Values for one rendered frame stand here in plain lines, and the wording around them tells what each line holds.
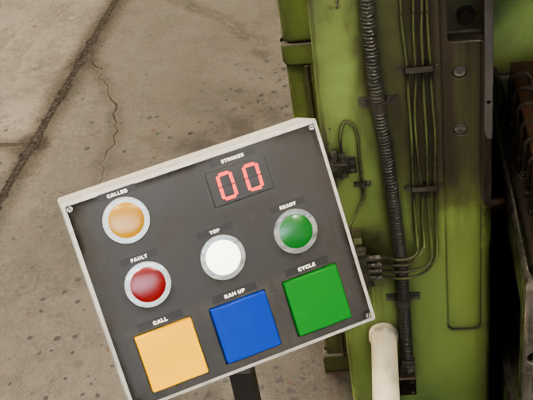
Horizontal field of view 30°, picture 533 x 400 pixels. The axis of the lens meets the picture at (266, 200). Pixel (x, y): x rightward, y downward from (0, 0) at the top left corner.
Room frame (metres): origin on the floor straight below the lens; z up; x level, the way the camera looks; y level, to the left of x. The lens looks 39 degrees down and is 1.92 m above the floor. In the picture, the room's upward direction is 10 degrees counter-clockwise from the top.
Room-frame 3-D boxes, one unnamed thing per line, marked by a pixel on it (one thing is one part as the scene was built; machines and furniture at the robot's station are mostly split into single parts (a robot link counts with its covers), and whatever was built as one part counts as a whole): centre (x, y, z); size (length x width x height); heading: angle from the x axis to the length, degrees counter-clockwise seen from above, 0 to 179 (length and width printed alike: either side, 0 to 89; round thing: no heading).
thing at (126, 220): (0.96, 0.17, 1.16); 0.05 x 0.03 x 0.04; 80
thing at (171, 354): (0.87, 0.15, 1.01); 0.07 x 0.05 x 0.07; 105
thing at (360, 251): (1.19, -0.13, 0.80); 0.06 x 0.03 x 0.14; 80
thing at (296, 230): (0.97, -0.03, 1.09); 0.05 x 0.03 x 0.04; 80
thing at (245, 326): (0.90, 0.05, 1.01); 0.07 x 0.05 x 0.07; 105
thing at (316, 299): (0.92, -0.04, 1.01); 0.07 x 0.05 x 0.07; 105
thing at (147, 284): (0.92, 0.16, 1.09); 0.05 x 0.03 x 0.04; 80
